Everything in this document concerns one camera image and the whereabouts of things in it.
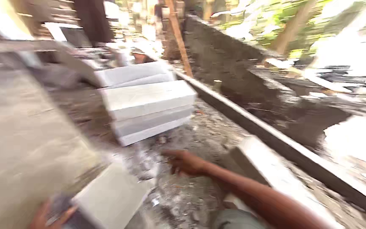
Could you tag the long white concrete block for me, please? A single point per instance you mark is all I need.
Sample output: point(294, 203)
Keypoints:
point(268, 162)

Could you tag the person's left fingers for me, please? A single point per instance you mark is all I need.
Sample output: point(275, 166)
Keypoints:
point(45, 210)

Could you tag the long low concrete curb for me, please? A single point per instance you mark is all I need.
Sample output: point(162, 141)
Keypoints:
point(265, 133)

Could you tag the person's left hand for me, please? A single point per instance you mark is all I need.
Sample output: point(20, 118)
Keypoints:
point(42, 220)

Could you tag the person's right forearm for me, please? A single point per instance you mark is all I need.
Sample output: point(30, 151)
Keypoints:
point(259, 195)

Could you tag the green foliage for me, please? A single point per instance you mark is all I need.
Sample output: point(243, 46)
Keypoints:
point(265, 19)

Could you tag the brown wooden pole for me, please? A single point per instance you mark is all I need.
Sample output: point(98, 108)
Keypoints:
point(179, 38)

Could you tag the dark brown post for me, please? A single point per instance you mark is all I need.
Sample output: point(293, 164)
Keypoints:
point(94, 19)

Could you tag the person's right fingers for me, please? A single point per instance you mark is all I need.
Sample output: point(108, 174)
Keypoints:
point(174, 157)

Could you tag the person's right hand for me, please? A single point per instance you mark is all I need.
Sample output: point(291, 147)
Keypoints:
point(192, 163)

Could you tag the tree trunk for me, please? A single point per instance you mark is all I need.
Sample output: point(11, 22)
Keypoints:
point(294, 27)

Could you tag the pale grey concrete block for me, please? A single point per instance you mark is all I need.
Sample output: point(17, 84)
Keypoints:
point(113, 195)

